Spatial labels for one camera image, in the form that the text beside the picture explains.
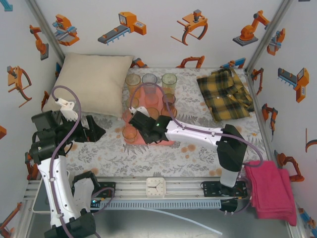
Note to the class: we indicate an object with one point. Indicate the small orange glass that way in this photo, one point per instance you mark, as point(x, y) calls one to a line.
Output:
point(129, 135)

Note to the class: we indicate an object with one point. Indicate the medium green glass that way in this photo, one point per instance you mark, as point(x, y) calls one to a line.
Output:
point(154, 112)

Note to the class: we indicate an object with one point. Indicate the light pink textured glass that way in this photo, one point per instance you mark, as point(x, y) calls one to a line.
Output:
point(151, 100)

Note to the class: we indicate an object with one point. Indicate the small green glass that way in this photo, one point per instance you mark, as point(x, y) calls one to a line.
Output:
point(130, 102)

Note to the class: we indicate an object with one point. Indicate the medium orange glass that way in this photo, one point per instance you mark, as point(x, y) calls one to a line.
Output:
point(172, 111)

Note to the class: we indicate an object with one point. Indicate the smoky grey glass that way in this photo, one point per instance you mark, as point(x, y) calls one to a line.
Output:
point(171, 99)

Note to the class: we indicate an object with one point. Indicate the tall orange glass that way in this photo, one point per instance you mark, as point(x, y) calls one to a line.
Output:
point(131, 83)

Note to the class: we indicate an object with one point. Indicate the tall blue glass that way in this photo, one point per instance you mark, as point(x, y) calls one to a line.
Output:
point(149, 79)

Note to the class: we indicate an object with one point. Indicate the tall green glass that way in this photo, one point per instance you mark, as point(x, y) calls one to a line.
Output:
point(169, 83)

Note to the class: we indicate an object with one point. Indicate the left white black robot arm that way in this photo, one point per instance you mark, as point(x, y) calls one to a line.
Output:
point(59, 188)

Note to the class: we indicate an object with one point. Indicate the pink plastic tray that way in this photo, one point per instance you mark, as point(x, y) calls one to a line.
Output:
point(166, 143)

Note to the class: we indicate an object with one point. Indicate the cream pillow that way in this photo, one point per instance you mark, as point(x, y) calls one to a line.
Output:
point(99, 79)

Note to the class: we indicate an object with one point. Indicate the white square clock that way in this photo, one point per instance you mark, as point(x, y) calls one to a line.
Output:
point(155, 187)

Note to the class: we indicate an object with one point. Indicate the white grey box device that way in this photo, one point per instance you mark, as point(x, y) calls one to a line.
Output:
point(40, 200)

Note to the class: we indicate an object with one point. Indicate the small circuit board with LED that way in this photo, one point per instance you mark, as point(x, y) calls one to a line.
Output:
point(96, 202)

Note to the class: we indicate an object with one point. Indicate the yellow black plaid shirt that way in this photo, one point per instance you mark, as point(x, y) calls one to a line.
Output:
point(223, 86)

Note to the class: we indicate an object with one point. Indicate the thin white tube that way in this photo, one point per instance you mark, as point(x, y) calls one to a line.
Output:
point(198, 223)

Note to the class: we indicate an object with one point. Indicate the magenta folded towel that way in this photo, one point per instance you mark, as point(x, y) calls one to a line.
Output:
point(270, 193)

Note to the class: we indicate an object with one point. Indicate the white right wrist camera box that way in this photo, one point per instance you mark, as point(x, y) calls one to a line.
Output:
point(141, 110)

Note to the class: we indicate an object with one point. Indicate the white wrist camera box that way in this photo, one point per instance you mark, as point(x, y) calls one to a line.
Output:
point(68, 109)
point(141, 110)

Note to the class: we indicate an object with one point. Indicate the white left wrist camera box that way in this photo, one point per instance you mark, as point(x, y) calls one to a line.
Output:
point(68, 109)

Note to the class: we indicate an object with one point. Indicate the aluminium mounting rail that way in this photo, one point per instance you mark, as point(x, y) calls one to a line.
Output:
point(131, 184)

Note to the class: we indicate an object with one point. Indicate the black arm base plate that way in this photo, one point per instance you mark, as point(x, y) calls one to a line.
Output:
point(109, 189)
point(210, 189)

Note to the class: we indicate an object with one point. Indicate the aluminium frame post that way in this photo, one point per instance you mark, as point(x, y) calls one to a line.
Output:
point(268, 32)
point(46, 32)

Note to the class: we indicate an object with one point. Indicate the aluminium frame bar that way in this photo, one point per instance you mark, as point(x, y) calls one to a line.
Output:
point(259, 111)

